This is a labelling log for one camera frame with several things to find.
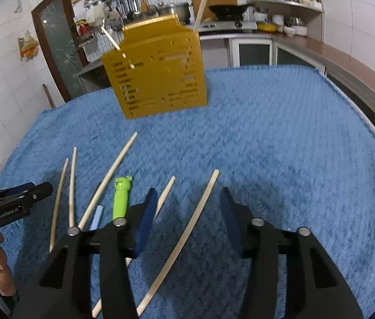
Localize black wok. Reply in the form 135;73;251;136
208;3;254;20

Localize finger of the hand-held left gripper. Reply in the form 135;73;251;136
0;182;54;211
0;183;36;200

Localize dish rack with hanging utensils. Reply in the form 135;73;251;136
84;0;148;27

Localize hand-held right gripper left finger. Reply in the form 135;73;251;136
13;188;159;319

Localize yellow slotted utensil holder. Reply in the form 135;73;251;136
101;15;209;119

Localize pale blue plastic utensil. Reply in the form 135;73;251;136
89;205;104;230

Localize wooden stick against wall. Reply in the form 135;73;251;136
43;84;56;108

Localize brown framed glass door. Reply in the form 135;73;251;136
31;0;90;102

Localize orange hanging bag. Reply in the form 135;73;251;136
18;31;40;62

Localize person's left hand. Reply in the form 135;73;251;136
0;234;16;295

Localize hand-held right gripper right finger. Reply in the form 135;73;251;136
220;187;364;319

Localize low metal table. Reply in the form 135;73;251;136
74;60;108;94

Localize brown kitchen countertop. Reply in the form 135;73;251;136
201;31;375;130

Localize green frog-handle utensil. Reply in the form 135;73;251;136
112;177;133;220

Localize gas stove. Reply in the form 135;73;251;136
196;20;258;34

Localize blue fluffy blanket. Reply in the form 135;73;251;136
0;65;375;319

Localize wooden chopstick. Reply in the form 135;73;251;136
101;27;136;69
78;132;139;230
69;147;78;228
49;158;69;252
194;0;210;30
92;176;176;318
136;169;220;316

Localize white base cabinets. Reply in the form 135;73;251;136
229;38;324;70

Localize metal cooking pot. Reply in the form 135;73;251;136
166;3;191;24

